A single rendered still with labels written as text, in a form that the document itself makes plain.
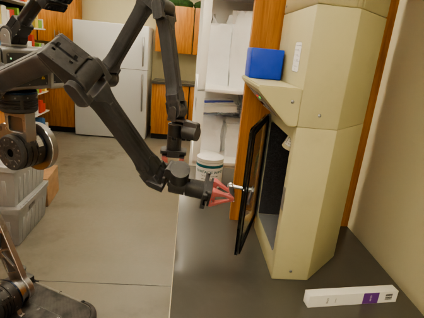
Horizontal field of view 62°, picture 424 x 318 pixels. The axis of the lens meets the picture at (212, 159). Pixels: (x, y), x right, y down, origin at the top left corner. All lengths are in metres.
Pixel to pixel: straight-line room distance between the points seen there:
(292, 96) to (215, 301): 0.58
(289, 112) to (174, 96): 0.54
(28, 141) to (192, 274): 0.82
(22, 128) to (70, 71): 0.70
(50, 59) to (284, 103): 0.56
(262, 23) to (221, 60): 1.04
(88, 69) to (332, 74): 0.60
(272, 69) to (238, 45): 1.08
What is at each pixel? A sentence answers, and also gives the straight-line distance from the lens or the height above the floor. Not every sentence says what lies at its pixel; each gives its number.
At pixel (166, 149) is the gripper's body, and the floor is 1.19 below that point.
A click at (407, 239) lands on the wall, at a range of 1.30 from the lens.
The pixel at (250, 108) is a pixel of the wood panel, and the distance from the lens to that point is 1.30.
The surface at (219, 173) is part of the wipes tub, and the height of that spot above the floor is 1.02.
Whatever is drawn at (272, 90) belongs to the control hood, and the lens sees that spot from 0.92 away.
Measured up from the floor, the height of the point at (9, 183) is 0.52.
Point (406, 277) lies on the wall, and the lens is 1.32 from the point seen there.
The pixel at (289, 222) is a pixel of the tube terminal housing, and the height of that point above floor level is 1.13.
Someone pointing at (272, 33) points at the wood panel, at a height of 1.65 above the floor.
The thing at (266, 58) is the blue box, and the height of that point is 1.57.
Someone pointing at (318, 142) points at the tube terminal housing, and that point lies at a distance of 0.98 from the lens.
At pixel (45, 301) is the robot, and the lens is 2.18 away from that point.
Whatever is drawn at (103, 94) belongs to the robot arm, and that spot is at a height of 1.46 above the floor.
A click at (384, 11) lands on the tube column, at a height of 1.72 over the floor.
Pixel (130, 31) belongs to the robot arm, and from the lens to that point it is 1.47.
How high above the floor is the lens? 1.59
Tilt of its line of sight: 18 degrees down
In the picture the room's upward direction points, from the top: 5 degrees clockwise
